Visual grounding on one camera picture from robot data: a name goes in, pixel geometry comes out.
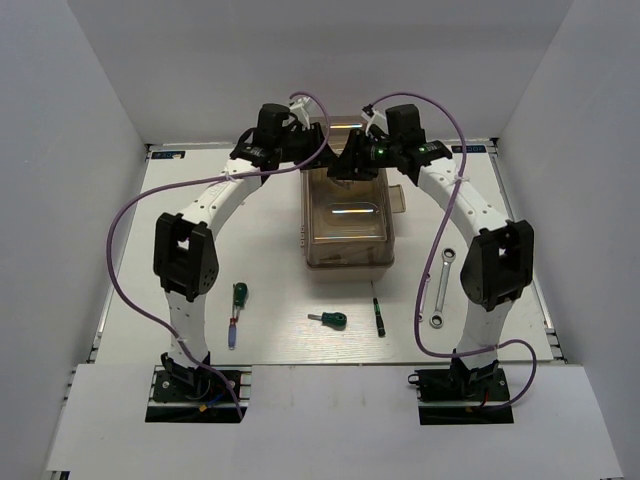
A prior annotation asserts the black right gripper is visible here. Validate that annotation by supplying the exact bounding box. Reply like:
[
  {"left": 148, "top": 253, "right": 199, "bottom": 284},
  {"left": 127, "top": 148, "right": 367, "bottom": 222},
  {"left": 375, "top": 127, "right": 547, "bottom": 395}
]
[{"left": 327, "top": 128, "right": 402, "bottom": 181}]

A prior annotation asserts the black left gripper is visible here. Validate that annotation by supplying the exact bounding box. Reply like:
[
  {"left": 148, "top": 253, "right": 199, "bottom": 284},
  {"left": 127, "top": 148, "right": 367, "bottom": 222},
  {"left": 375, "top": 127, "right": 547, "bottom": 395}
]
[{"left": 276, "top": 122, "right": 338, "bottom": 170}]

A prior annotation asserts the beige toolbox with clear lid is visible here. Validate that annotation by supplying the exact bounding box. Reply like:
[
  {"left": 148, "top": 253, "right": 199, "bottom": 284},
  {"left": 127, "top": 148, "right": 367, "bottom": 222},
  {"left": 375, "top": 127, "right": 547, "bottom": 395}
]
[{"left": 298, "top": 114, "right": 407, "bottom": 285}]

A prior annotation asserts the large silver ratchet wrench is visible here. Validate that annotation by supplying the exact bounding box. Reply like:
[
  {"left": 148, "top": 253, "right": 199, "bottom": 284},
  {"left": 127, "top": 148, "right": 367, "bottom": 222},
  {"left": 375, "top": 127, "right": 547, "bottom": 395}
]
[{"left": 429, "top": 247, "right": 456, "bottom": 329}]

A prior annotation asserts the slim black green screwdriver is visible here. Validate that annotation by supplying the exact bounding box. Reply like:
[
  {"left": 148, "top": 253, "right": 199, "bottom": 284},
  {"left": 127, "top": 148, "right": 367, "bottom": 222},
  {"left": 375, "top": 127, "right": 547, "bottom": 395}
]
[{"left": 370, "top": 282, "right": 386, "bottom": 338}]

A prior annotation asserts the green handle long screwdriver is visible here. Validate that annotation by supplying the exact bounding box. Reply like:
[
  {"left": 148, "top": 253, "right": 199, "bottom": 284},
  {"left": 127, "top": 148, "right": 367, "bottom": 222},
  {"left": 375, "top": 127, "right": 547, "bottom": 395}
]
[{"left": 232, "top": 282, "right": 248, "bottom": 320}]

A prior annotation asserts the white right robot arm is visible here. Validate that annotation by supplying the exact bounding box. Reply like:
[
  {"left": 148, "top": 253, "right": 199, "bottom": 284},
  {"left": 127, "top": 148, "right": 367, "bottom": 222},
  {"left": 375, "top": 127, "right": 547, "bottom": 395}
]
[{"left": 323, "top": 104, "right": 534, "bottom": 399}]

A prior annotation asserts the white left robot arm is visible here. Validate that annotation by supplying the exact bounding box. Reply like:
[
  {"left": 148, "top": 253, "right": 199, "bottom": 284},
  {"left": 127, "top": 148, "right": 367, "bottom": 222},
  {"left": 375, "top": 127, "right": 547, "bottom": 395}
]
[{"left": 153, "top": 93, "right": 327, "bottom": 399}]

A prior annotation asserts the stubby green screwdriver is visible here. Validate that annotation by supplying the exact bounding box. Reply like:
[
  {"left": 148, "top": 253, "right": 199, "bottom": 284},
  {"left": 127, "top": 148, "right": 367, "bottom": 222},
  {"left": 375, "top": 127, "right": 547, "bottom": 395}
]
[{"left": 307, "top": 312, "right": 347, "bottom": 330}]

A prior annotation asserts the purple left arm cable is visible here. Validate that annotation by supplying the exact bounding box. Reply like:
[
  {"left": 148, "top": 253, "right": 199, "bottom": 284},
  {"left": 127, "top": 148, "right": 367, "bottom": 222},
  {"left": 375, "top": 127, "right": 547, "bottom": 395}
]
[{"left": 109, "top": 90, "right": 332, "bottom": 421}]

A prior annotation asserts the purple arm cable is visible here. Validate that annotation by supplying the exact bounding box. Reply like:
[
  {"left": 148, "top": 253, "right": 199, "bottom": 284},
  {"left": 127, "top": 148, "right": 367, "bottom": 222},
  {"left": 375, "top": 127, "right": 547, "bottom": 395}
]
[
  {"left": 109, "top": 90, "right": 332, "bottom": 421},
  {"left": 367, "top": 92, "right": 539, "bottom": 412}
]

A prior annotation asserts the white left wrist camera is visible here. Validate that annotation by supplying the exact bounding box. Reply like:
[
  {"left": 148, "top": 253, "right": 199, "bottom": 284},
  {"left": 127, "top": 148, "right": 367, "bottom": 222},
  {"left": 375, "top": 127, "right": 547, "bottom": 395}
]
[{"left": 289, "top": 96, "right": 312, "bottom": 129}]

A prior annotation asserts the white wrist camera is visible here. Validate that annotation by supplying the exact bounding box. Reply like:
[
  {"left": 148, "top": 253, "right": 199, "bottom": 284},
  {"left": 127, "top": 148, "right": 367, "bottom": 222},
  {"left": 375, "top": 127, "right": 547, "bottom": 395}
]
[
  {"left": 361, "top": 104, "right": 387, "bottom": 137},
  {"left": 289, "top": 96, "right": 312, "bottom": 129}
]

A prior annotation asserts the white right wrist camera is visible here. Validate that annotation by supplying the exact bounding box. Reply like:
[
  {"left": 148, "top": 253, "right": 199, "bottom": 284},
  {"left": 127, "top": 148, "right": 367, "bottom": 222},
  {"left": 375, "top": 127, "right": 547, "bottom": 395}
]
[{"left": 361, "top": 104, "right": 387, "bottom": 137}]

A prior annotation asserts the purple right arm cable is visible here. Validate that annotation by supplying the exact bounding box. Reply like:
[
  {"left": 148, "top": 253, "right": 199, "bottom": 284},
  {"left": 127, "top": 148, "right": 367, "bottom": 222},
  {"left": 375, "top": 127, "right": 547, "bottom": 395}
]
[{"left": 367, "top": 92, "right": 539, "bottom": 412}]

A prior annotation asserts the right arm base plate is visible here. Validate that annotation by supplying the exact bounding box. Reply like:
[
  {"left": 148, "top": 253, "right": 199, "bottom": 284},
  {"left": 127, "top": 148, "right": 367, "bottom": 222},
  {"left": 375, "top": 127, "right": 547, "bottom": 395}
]
[{"left": 407, "top": 368, "right": 514, "bottom": 426}]

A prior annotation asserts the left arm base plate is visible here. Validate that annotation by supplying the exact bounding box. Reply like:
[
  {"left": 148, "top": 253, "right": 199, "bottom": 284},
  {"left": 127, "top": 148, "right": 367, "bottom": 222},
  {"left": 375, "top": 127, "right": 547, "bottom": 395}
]
[{"left": 145, "top": 366, "right": 241, "bottom": 424}]

